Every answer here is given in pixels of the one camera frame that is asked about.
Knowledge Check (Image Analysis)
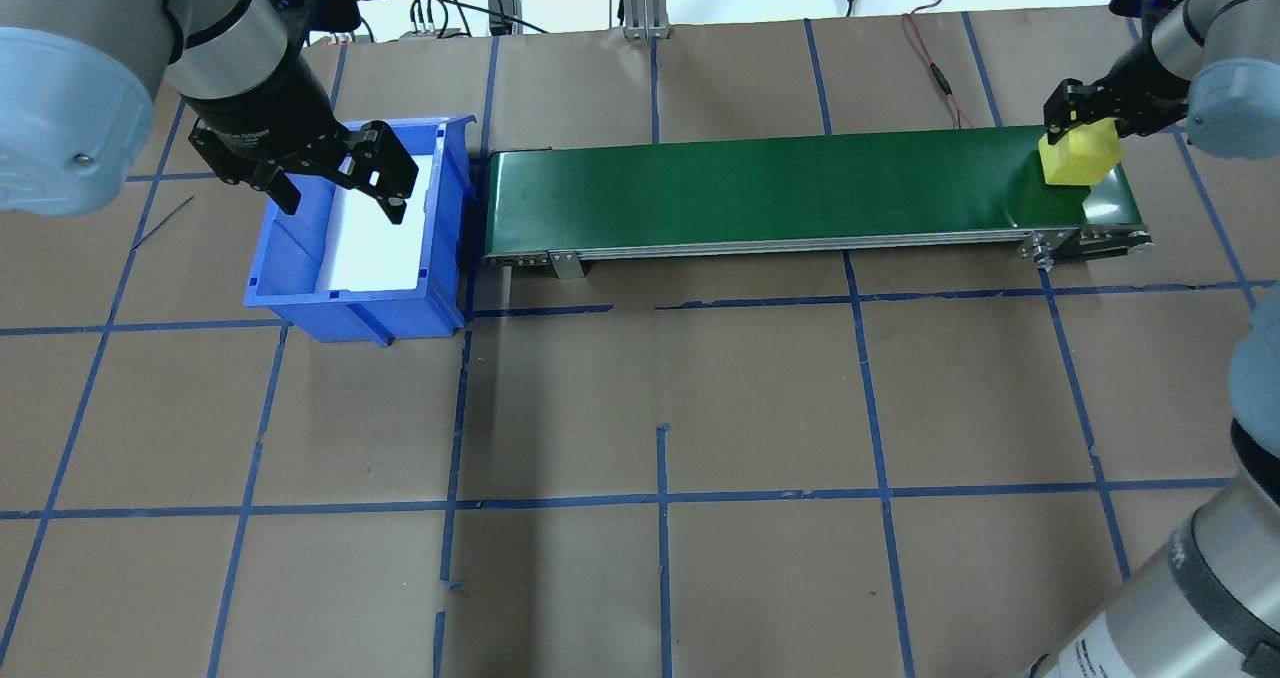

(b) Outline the yellow foam cube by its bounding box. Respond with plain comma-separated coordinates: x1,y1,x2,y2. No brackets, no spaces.
1039,118,1122,188

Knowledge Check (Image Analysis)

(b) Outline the white bin liner sheet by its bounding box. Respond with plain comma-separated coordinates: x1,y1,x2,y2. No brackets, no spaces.
318,151,438,293

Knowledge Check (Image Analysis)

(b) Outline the blue plastic storage bin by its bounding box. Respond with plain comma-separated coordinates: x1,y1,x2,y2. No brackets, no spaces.
243,111,481,348

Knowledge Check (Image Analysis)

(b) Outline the green conveyor belt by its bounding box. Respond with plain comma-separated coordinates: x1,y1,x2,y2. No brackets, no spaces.
483,126,1155,281

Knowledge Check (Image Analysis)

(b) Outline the red black conveyor wire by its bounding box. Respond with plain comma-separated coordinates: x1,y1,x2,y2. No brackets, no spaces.
903,0,986,129

